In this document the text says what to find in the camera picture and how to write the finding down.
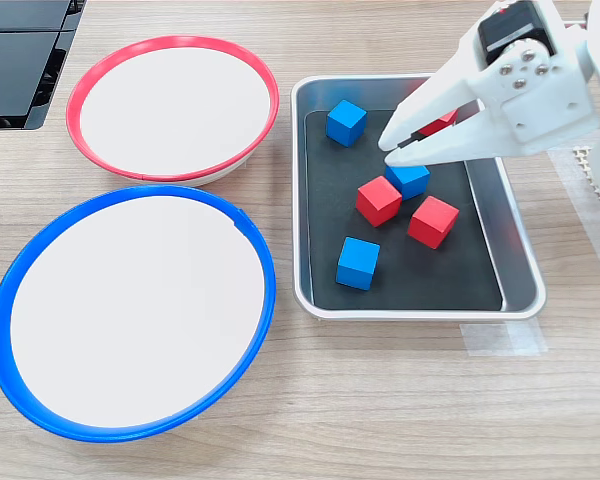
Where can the small red cube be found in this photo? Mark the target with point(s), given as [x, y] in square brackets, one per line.
[378, 201]
[437, 126]
[432, 222]

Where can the pale perforated plate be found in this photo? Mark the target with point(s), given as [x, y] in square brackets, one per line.
[582, 157]

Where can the black electronic device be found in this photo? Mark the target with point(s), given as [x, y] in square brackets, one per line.
[10, 75]

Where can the clear tape strip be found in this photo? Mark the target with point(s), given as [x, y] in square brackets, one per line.
[500, 340]

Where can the blue rimmed white plate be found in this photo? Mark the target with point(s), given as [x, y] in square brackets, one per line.
[130, 310]

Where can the red rimmed white plate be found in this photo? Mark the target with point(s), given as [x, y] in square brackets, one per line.
[175, 110]

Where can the steel tray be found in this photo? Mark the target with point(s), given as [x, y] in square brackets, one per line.
[522, 285]

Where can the black tray mat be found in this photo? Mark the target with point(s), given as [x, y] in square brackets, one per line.
[405, 280]

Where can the small blue cube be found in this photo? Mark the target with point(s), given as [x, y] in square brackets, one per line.
[357, 263]
[346, 122]
[410, 182]

